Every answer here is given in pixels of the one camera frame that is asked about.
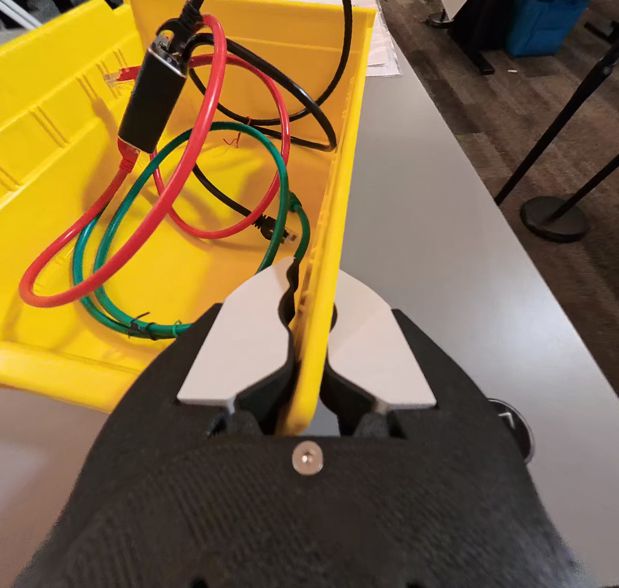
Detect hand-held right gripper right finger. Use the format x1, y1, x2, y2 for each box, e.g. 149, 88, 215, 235
319, 270, 437, 438

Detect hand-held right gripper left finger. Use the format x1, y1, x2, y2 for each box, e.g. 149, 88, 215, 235
176, 257, 299, 436

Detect black adapter hub box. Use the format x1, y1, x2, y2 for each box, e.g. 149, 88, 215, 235
117, 34, 189, 154

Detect yellow plastic bin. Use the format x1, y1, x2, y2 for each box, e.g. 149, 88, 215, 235
0, 0, 377, 436

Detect black usb cable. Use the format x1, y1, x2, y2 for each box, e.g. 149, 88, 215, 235
157, 0, 228, 54

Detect black round knob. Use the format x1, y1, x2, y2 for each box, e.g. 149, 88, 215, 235
488, 397, 535, 464

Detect laminated paper sheets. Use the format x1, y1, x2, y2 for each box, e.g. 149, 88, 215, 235
271, 0, 402, 77

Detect blue bag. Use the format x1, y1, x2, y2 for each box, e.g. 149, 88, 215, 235
505, 0, 591, 58

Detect black ethernet cable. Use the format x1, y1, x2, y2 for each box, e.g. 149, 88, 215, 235
186, 0, 354, 243

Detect green ethernet cable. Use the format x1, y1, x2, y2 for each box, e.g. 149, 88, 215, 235
73, 122, 311, 340

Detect red ethernet cable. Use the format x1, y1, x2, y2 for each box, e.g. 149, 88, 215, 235
18, 15, 292, 308

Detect black stanchion post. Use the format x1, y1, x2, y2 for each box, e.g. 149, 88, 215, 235
520, 155, 619, 244
493, 42, 619, 207

